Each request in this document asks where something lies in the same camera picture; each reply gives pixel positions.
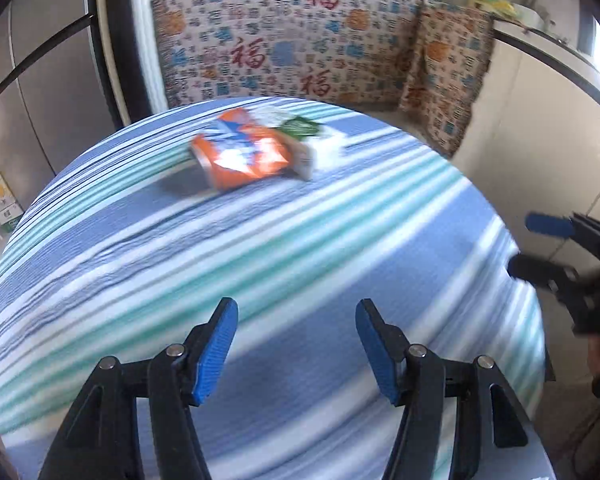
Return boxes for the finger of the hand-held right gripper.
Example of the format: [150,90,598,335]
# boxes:
[525,212,588,242]
[507,254,581,294]

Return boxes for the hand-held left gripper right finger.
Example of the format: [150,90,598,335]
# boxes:
[355,298,531,480]

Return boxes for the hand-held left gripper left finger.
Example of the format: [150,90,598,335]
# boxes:
[37,296,240,480]

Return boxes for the orange snack packet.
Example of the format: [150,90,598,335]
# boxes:
[190,107,294,192]

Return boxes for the white and green packet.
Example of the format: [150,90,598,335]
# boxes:
[252,105,347,182]

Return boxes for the white kitchen cabinet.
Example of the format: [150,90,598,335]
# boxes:
[450,12,600,391]

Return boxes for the blue striped tablecloth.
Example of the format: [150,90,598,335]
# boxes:
[0,96,549,480]

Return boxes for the small printed blanket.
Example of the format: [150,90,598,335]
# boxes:
[397,2,497,159]

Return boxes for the yellow green bag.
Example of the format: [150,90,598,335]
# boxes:
[462,0,520,19]

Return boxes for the grey refrigerator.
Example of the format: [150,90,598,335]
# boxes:
[0,0,150,261]

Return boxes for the large printed blanket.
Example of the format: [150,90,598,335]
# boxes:
[150,0,424,112]

